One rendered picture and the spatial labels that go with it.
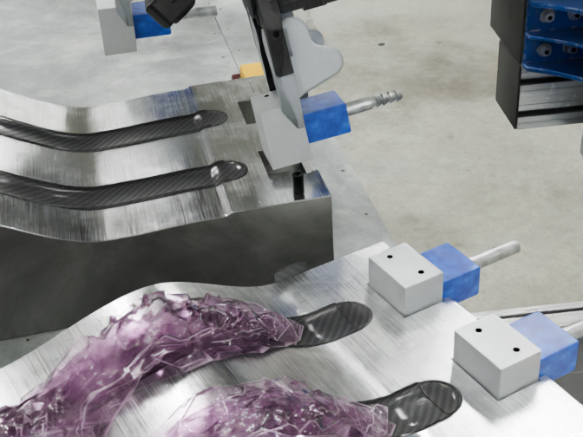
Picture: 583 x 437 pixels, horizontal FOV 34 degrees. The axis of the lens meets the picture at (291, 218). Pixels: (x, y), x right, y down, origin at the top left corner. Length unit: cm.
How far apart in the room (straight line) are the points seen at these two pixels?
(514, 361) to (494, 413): 4
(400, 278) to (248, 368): 15
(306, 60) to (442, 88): 227
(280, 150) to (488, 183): 176
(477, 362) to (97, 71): 79
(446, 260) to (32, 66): 76
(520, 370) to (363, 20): 298
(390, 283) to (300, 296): 7
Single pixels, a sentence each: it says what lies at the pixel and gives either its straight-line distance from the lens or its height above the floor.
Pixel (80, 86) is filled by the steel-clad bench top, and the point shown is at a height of 80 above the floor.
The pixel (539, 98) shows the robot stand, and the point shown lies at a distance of 127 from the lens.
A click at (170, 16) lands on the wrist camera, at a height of 104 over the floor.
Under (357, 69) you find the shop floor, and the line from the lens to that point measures 320.
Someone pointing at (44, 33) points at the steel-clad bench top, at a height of 80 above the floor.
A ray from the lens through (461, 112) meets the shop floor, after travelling 293.
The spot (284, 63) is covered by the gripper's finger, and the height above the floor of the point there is 100.
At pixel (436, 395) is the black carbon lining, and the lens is 69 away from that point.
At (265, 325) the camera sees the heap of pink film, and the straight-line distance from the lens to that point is 69.
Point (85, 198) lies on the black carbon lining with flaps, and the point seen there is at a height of 88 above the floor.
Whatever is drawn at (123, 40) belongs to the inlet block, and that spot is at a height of 92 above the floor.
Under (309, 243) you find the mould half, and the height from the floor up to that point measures 84.
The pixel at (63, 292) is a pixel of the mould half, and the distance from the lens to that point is 84.
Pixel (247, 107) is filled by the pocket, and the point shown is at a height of 88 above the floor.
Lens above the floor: 132
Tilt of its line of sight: 33 degrees down
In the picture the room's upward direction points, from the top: 4 degrees counter-clockwise
